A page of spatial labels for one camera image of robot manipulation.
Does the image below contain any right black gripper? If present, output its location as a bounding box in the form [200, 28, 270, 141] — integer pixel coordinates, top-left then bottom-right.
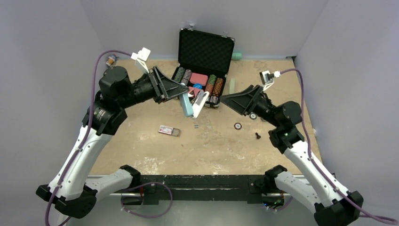
[219, 85, 281, 128]

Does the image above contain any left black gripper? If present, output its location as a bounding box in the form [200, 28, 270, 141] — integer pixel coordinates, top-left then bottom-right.
[118, 65, 189, 109]

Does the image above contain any green stapler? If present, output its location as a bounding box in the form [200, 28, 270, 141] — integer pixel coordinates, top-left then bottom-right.
[229, 79, 235, 94]

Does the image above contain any blue stapler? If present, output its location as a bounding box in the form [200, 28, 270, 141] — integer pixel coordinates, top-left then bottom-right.
[179, 91, 209, 119]

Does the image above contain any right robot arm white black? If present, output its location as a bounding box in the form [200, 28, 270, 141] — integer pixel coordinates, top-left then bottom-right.
[220, 85, 364, 226]

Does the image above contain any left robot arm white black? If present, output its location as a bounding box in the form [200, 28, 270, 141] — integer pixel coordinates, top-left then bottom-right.
[36, 66, 189, 218]

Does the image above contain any green poker chip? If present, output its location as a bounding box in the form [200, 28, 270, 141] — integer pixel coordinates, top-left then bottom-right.
[249, 113, 257, 120]

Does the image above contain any brown poker chip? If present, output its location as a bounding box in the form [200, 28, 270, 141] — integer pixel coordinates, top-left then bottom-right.
[234, 122, 242, 130]

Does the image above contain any blue dealer button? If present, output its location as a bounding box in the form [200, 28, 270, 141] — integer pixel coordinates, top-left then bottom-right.
[192, 83, 203, 89]

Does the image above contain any pink card deck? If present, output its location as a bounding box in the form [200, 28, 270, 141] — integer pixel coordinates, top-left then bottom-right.
[189, 73, 208, 86]

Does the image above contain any red white staple box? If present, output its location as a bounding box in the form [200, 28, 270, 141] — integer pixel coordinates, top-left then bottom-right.
[158, 125, 181, 137]

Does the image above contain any black poker chip case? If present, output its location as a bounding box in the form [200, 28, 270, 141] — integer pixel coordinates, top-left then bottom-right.
[171, 28, 235, 109]

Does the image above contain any mint green cylinder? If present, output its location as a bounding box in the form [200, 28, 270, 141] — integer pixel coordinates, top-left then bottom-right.
[231, 52, 242, 61]

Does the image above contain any small orange bottle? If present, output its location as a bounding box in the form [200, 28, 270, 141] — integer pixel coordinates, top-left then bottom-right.
[105, 54, 118, 67]

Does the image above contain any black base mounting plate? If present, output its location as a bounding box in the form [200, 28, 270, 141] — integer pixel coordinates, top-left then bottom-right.
[121, 174, 285, 206]

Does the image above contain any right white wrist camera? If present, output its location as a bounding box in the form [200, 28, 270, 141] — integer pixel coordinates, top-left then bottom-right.
[259, 71, 281, 92]

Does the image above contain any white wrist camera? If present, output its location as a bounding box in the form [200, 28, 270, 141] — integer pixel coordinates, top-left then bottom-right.
[131, 47, 151, 73]
[259, 71, 281, 92]

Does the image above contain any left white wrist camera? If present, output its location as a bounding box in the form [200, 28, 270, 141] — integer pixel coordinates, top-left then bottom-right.
[131, 47, 151, 73]

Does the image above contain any aluminium frame rail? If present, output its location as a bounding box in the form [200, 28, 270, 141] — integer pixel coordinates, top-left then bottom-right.
[87, 64, 315, 226]

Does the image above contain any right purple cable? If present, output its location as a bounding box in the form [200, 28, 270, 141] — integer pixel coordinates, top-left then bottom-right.
[279, 68, 398, 225]

